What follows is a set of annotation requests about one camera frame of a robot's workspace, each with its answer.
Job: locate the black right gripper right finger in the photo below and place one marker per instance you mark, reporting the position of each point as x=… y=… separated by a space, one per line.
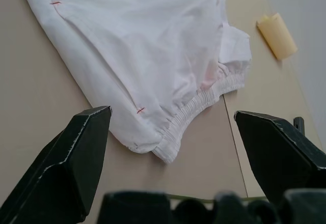
x=282 y=157

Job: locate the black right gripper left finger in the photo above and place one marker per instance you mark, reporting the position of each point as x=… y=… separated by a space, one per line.
x=56 y=173

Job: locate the white shirt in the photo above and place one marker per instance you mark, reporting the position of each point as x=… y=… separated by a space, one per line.
x=127 y=43

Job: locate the pale yellow block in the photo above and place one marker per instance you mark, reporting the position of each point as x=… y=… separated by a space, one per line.
x=276 y=37

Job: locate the black bracket post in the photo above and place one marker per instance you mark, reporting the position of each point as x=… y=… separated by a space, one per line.
x=299 y=123

